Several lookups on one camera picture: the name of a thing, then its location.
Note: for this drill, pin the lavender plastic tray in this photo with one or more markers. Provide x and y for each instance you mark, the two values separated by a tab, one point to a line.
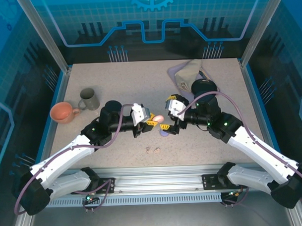
173	68

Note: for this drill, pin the metal cutlery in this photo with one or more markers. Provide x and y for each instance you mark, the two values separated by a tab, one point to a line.
205	74

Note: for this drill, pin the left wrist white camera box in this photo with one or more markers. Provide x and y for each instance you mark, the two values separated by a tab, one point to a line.
139	113

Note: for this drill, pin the purple earbud charging case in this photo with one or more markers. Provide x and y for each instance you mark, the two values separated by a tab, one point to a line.
163	135

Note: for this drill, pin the black round plate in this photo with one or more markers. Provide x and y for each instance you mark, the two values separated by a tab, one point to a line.
203	86

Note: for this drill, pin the aluminium frame post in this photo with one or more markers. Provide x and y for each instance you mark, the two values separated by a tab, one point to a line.
262	27
46	34

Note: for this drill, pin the beige folded cloth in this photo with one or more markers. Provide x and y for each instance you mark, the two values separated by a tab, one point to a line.
189	72

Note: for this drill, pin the aluminium mounting rail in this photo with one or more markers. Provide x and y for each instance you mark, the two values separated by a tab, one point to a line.
155	177

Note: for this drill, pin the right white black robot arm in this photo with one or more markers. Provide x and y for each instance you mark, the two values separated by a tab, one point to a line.
261	148

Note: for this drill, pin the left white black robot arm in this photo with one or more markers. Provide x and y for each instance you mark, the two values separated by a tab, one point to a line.
63	155

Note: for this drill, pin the pink earbud charging case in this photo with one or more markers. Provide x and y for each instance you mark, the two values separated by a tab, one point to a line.
158	118

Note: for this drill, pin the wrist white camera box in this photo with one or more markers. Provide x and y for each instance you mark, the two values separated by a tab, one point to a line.
175	108
139	113

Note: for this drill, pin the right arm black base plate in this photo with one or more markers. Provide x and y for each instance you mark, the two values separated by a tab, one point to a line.
210	181

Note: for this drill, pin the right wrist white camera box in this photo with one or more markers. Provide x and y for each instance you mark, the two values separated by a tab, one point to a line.
175	108

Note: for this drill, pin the orange ceramic mug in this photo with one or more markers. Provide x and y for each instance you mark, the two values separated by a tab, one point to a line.
63	112

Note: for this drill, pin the grey ceramic mug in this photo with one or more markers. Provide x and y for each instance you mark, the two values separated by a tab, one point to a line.
89	97

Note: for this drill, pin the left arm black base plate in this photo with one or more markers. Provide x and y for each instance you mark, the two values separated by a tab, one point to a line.
107	185

